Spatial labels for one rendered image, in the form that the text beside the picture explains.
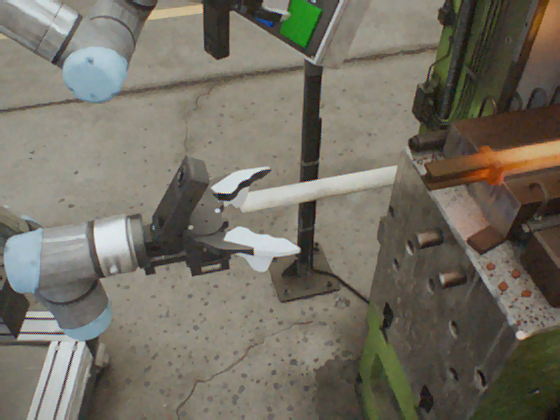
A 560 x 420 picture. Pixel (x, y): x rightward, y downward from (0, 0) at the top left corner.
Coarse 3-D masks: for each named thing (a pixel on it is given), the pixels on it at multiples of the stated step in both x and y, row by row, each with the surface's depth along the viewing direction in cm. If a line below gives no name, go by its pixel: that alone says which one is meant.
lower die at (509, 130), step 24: (480, 120) 88; (504, 120) 88; (528, 120) 88; (552, 120) 86; (456, 144) 87; (480, 144) 82; (504, 144) 82; (528, 144) 80; (528, 168) 77; (552, 168) 77; (480, 192) 83; (504, 192) 76; (528, 192) 75; (552, 192) 75; (504, 216) 78; (528, 216) 76; (504, 240) 79
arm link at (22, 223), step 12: (0, 216) 72; (12, 216) 75; (24, 216) 83; (0, 228) 72; (12, 228) 74; (24, 228) 76; (36, 228) 79; (0, 240) 72; (0, 252) 73; (0, 264) 76
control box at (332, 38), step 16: (320, 0) 100; (336, 0) 98; (352, 0) 99; (368, 0) 102; (240, 16) 114; (336, 16) 99; (352, 16) 101; (272, 32) 109; (320, 32) 101; (336, 32) 101; (352, 32) 104; (304, 48) 104; (320, 48) 101; (336, 48) 104; (320, 64) 103; (336, 64) 106
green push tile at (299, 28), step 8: (296, 0) 103; (304, 0) 103; (296, 8) 103; (304, 8) 102; (312, 8) 101; (296, 16) 103; (304, 16) 102; (312, 16) 101; (320, 16) 100; (288, 24) 105; (296, 24) 103; (304, 24) 102; (312, 24) 101; (280, 32) 106; (288, 32) 105; (296, 32) 104; (304, 32) 102; (312, 32) 102; (296, 40) 104; (304, 40) 102
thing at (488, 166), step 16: (544, 144) 79; (448, 160) 76; (464, 160) 76; (480, 160) 76; (496, 160) 76; (512, 160) 77; (528, 160) 77; (544, 160) 78; (432, 176) 74; (448, 176) 76; (464, 176) 77; (480, 176) 77; (496, 176) 76
